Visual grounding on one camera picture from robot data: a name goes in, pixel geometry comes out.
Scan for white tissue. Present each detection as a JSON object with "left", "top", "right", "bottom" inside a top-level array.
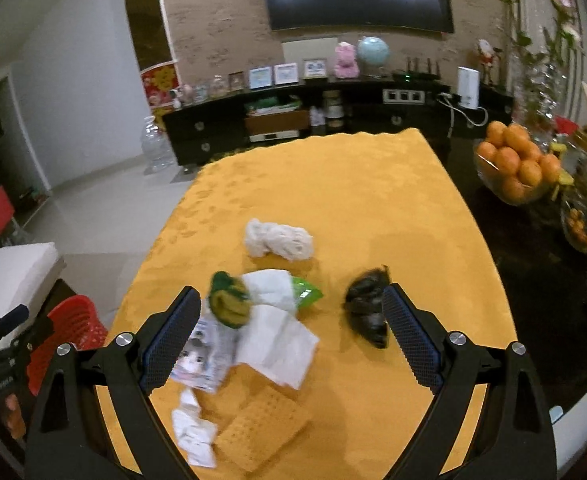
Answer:
[{"left": 245, "top": 218, "right": 315, "bottom": 262}]

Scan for yellow waffle pattern cloth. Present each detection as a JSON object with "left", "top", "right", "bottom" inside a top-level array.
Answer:
[{"left": 215, "top": 387, "right": 310, "bottom": 472}]

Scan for red mesh basket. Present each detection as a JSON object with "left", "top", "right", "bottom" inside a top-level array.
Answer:
[{"left": 26, "top": 295, "right": 108, "bottom": 396}]

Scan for green box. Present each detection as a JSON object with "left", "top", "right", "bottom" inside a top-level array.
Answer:
[{"left": 246, "top": 97, "right": 301, "bottom": 113}]

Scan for glass jar with gold lid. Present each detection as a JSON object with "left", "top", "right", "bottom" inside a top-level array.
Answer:
[{"left": 561, "top": 129, "right": 587, "bottom": 196}]

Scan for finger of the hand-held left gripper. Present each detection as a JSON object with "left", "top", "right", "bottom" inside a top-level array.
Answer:
[{"left": 0, "top": 304, "right": 30, "bottom": 341}]

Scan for black router with antennas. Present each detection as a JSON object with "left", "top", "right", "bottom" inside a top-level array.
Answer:
[{"left": 392, "top": 57, "right": 443, "bottom": 82}]

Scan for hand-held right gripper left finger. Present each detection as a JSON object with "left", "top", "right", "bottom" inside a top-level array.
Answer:
[{"left": 24, "top": 286, "right": 203, "bottom": 480}]

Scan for yellow tablecloth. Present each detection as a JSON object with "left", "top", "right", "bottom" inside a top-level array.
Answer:
[{"left": 96, "top": 128, "right": 519, "bottom": 480}]

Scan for large clear water bottle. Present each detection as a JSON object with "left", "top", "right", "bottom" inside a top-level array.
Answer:
[{"left": 140, "top": 115, "right": 177, "bottom": 175}]

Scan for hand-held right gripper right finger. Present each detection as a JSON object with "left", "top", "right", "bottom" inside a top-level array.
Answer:
[{"left": 381, "top": 282, "right": 560, "bottom": 480}]

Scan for white photo frame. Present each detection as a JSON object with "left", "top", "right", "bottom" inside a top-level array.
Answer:
[
  {"left": 248, "top": 66, "right": 273, "bottom": 90},
  {"left": 274, "top": 62, "right": 299, "bottom": 86},
  {"left": 302, "top": 57, "right": 330, "bottom": 80}
]

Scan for person's left hand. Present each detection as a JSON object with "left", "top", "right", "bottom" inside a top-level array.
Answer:
[{"left": 4, "top": 394, "right": 27, "bottom": 438}]

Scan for white upright network box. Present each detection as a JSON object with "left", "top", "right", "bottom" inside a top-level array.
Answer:
[{"left": 457, "top": 66, "right": 480, "bottom": 110}]

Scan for black television cabinet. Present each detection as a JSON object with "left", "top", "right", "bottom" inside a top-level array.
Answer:
[{"left": 162, "top": 77, "right": 514, "bottom": 168}]

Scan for small crumpled white paper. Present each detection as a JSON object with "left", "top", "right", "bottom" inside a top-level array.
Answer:
[{"left": 172, "top": 389, "right": 219, "bottom": 467}]

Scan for glass bowl of small oranges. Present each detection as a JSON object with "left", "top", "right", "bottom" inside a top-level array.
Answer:
[{"left": 561, "top": 195, "right": 587, "bottom": 253}]

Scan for pink plush toy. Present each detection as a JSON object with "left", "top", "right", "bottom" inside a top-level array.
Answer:
[{"left": 334, "top": 41, "right": 360, "bottom": 79}]

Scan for red festive poster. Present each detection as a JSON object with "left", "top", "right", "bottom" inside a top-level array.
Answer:
[{"left": 140, "top": 60, "right": 180, "bottom": 111}]

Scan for pink artificial flowers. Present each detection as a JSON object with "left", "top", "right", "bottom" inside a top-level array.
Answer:
[{"left": 491, "top": 0, "right": 584, "bottom": 61}]

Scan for white cable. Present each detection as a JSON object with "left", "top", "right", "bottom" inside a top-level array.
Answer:
[{"left": 436, "top": 91, "right": 489, "bottom": 136}]

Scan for white jar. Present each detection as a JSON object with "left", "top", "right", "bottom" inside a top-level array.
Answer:
[{"left": 323, "top": 91, "right": 343, "bottom": 126}]

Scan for light blue globe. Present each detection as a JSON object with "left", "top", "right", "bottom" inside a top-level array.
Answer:
[{"left": 357, "top": 35, "right": 390, "bottom": 78}]

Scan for large glass fruit bowl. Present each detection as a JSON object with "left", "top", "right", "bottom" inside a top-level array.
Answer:
[{"left": 473, "top": 152, "right": 564, "bottom": 207}]

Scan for black plastic bag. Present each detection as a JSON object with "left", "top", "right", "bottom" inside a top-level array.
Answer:
[{"left": 343, "top": 265, "right": 391, "bottom": 350}]

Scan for green snack wrapper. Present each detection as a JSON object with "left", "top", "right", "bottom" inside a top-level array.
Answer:
[{"left": 291, "top": 276, "right": 324, "bottom": 313}]

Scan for white cushioned sofa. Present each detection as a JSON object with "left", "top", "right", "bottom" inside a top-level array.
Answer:
[{"left": 0, "top": 242, "right": 64, "bottom": 356}]

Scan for beige board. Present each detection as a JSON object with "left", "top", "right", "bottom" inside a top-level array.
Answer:
[{"left": 281, "top": 36, "right": 339, "bottom": 78}]

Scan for cartoon printed packet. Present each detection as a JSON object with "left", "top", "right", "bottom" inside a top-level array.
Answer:
[{"left": 171, "top": 317, "right": 239, "bottom": 393}]

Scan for white paper napkin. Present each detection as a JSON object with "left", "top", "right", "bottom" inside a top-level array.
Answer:
[{"left": 236, "top": 269, "right": 320, "bottom": 391}]

